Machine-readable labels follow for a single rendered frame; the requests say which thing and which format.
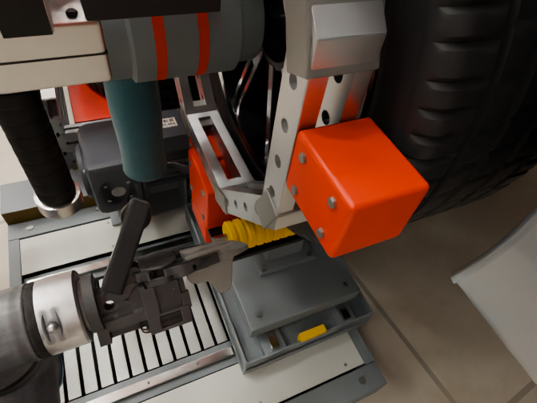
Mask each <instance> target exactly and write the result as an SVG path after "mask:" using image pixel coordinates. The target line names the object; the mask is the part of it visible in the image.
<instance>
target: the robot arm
mask: <svg viewBox="0 0 537 403"><path fill-rule="evenodd" d="M150 209H151V206H150V204H149V203H148V202H147V201H144V200H141V199H138V198H131V199H130V201H129V203H127V205H125V206H124V207H123V209H122V210H121V214H120V219H121V223H122V224H121V228H120V231H119V234H118V236H117V240H116V242H115V245H114V248H113V252H112V254H111V257H110V260H109V264H108V266H107V269H106V272H105V275H104V277H103V281H102V284H101V287H100V288H98V287H97V282H96V280H95V277H94V275H93V274H92V273H88V274H86V275H82V276H79V274H78V272H76V271H75V270H71V271H68V272H64V273H60V274H56V275H53V276H50V277H45V278H42V279H38V280H36V281H32V282H29V283H26V284H22V285H17V286H14V287H10V288H8V289H2V290H0V403H61V397H60V387H61V385H62V381H63V377H64V368H63V363H62V359H61V356H60V353H63V352H65V351H68V350H71V349H75V348H77V347H79V346H82V345H86V344H89V343H91V341H92V340H93V334H94V333H97V337H98V340H99V343H100V346H101V347H103V346H105V345H109V344H112V343H113V337H117V336H120V335H122V334H125V333H129V332H131V331H134V330H136V329H141V331H142V332H143V333H151V335H154V334H157V333H160V332H163V331H166V330H168V329H172V328H175V327H177V326H179V325H184V324H186V323H189V322H191V321H193V312H192V309H191V306H192V302H191V298H190V295H189V291H188V289H185V283H184V280H183V277H185V276H186V277H187V279H188V280H189V282H191V283H193V284H198V283H202V282H204V281H208V282H210V283H211V285H212V286H213V287H214V288H215V289H216V290H217V291H218V292H221V293H222V292H225V291H227V290H229V289H230V287H231V285H232V275H233V257H234V256H236V255H238V254H240V253H242V252H244V251H246V250H247V249H248V248H249V247H248V244H246V243H244V242H240V241H234V240H229V241H216V242H211V243H207V244H206V243H205V244H200V245H192V246H188V247H184V248H180V249H175V250H172V251H169V252H162V253H155V254H153V255H150V256H148V257H143V258H142V259H139V260H138V261H137V262H136V261H133V259H134V257H135V254H136V252H137V247H138V245H139V242H140V240H141V235H142V233H143V230H144V229H145V228H146V227H147V226H148V225H149V223H150V221H151V217H152V215H151V210H150ZM107 301H113V302H112V303H110V304H109V303H106V302H107ZM143 327H146V329H143ZM143 330H147V331H148V332H145V331H143Z"/></svg>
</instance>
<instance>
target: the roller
mask: <svg viewBox="0 0 537 403"><path fill-rule="evenodd" d="M222 232H223V234H222V235H218V236H215V237H213V242H216V241H229V240H234V241H240V242H244V243H246V244H248V247H249V248H252V247H255V246H256V245H263V244H264V243H269V242H271V241H275V240H279V239H280V238H284V237H287V236H292V235H295V233H294V232H292V231H291V230H289V229H288V228H286V227H284V228H281V229H277V230H273V229H263V228H262V225H258V224H256V223H253V222H250V221H247V220H245V219H243V218H241V219H239V218H236V219H233V220H232V222H231V221H225V222H224V223H223V226H222Z"/></svg>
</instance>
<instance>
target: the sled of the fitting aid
mask: <svg viewBox="0 0 537 403"><path fill-rule="evenodd" d="M185 220H186V221H187V224H188V227H189V230H190V233H191V235H192V237H193V241H194V243H195V245H200V244H205V243H206V242H205V239H204V238H203V235H202V233H201V230H200V227H199V225H198V223H197V219H196V217H195V215H194V212H193V206H192V202H190V203H186V204H185ZM206 244H207V243H206ZM209 284H210V286H211V289H212V291H213V295H214V297H215V300H216V302H217V306H218V309H219V310H220V313H221V316H222V319H223V322H224V324H225V328H226V330H227V332H228V335H229V338H230V341H231V343H232V346H233V349H234V352H235V354H236V356H237V360H238V362H239V365H240V367H241V371H242V373H243V375H245V374H247V373H251V372H252V371H254V370H257V369H260V368H262V367H264V366H266V365H270V364H272V363H273V362H276V361H279V360H281V359H283V358H286V357H288V356H291V355H293V354H295V353H298V352H300V351H302V350H305V349H307V348H310V347H312V346H314V345H317V344H320V343H321V342H324V341H327V340H329V339H331V338H334V337H336V336H339V335H341V334H342V333H346V332H348V331H350V330H352V329H355V328H358V327H360V326H362V325H365V324H366V323H367V321H368V320H369V319H370V317H371V316H372V315H373V314H374V312H373V311H372V308H371V306H370V305H369V304H368V302H367V300H366V299H365V297H364V295H363V294H362V292H361V291H360V292H359V293H358V295H357V296H356V298H353V299H352V300H349V301H346V302H343V303H341V304H339V305H335V306H333V307H331V308H328V309H325V310H322V311H320V312H318V313H314V314H312V315H310V316H307V317H304V318H302V319H300V320H297V321H294V322H292V323H289V324H287V325H283V326H281V327H279V328H276V329H273V330H271V331H268V332H266V333H262V334H261V335H258V336H256V337H252V338H251V337H250V336H249V333H248V331H247V329H246V327H245V323H244V321H243V319H242V316H241V313H240V311H239V309H238V307H237V303H236V301H235V299H234V296H233V293H232V291H231V289H229V290H227V291H225V292H222V293H221V292H218V291H217V290H216V289H215V288H214V287H213V286H212V285H211V283H209Z"/></svg>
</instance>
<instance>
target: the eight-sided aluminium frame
mask: <svg viewBox="0 0 537 403"><path fill-rule="evenodd" d="M385 1H386V0H283V3H284V12H285V17H286V55H285V60H284V69H283V74H282V79H281V84H280V93H279V98H278V103H277V108H276V117H275V122H274V127H273V132H272V141H271V146H270V151H269V156H268V165H267V170H266V175H265V181H256V180H255V179H254V178H253V177H252V175H251V173H250V172H249V169H248V167H247V165H246V164H245V162H244V160H243V158H242V156H241V155H240V153H239V151H238V149H237V147H236V145H235V143H234V142H233V140H232V138H231V136H230V134H229V132H228V131H227V129H226V127H225V124H224V123H223V121H222V120H221V116H220V114H219V111H218V108H217V104H216V102H215V99H214V96H213V89H212V85H211V81H210V77H209V74H201V75H195V78H196V81H197V88H198V92H199V96H200V100H198V101H193V98H192V94H191V91H190V87H189V80H188V77H187V76H186V77H179V78H174V81H175V85H176V89H177V95H178V99H179V102H180V106H181V110H180V113H181V118H182V121H183V123H184V126H185V131H186V133H187V136H188V137H189V135H190V137H191V140H192V142H193V146H194V148H195V150H196V152H197V155H198V157H199V159H200V161H201V164H202V166H203V168H204V170H205V172H206V175H207V177H208V179H209V182H210V184H211V186H212V187H213V191H214V193H215V199H216V201H217V203H218V204H219V206H220V207H221V208H222V211H223V212H225V214H226V215H228V214H232V215H234V216H236V217H240V218H243V219H245V220H247V221H250V222H253V223H256V224H258V225H262V228H263V229H273V230H277V229H281V228H284V227H287V226H291V225H295V224H298V223H301V222H304V221H307V219H306V218H305V216H304V215H303V213H302V211H301V210H300V207H299V206H298V205H297V203H296V201H295V199H294V197H293V196H292V194H291V193H290V191H289V189H288V187H287V180H288V173H289V170H290V165H291V162H292V156H293V152H294V149H295V144H296V139H297V135H298V133H299V132H300V131H302V130H308V129H312V128H316V127H321V126H328V125H332V124H336V123H341V122H348V121H352V120H356V116H357V114H358V112H359V109H360V105H361V103H362V101H363V98H364V95H365V92H366V89H367V88H368V83H369V81H370V79H371V76H372V72H373V70H377V69H379V67H380V51H381V48H382V46H383V44H384V39H385V38H386V35H387V27H386V21H385V15H384V9H385ZM207 130H211V131H212V134H213V136H214V139H215V141H216V144H217V147H218V149H219V151H220V153H221V156H222V157H223V159H224V161H225V164H226V165H227V167H228V169H229V172H230V173H231V175H232V177H233V178H230V179H227V177H226V176H225V173H224V171H223V169H222V168H221V165H220V162H219V161H218V159H217V156H216V154H215V153H214V151H213V148H212V146H211V145H210V143H209V140H208V138H207V136H206V134H205V131H207Z"/></svg>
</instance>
